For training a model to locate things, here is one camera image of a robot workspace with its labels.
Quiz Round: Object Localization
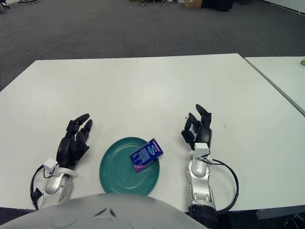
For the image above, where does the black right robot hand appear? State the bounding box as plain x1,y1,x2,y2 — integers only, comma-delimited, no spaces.
181,104,213,151

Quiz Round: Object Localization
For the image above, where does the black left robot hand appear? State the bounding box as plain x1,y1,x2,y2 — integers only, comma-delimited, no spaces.
56,113,93,170

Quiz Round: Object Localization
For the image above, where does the round green plate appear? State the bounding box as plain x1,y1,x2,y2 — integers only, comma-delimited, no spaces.
99,136,160,196

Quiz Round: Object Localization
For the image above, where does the blue purple gum pack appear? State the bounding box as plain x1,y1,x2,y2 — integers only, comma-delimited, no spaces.
130,137,165,173

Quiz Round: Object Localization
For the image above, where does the grey robot torso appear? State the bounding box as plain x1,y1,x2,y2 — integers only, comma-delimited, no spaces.
0,192,205,229

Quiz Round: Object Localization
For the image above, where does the white neighbouring table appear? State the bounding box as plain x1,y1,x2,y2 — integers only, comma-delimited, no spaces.
244,56,305,116

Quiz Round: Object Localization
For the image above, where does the brown cardboard box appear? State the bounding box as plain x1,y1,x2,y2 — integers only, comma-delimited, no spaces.
184,0,203,9

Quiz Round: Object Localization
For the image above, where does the grey office chair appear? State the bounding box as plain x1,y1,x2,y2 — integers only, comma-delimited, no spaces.
0,0,10,14

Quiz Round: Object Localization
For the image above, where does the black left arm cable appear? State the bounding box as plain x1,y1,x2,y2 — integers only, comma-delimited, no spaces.
30,166,48,210

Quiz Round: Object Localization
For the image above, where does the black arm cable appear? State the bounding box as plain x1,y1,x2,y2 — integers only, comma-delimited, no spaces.
204,157,239,212
30,166,48,210

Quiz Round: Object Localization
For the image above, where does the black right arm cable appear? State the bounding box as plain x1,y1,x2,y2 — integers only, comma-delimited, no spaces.
204,157,239,212

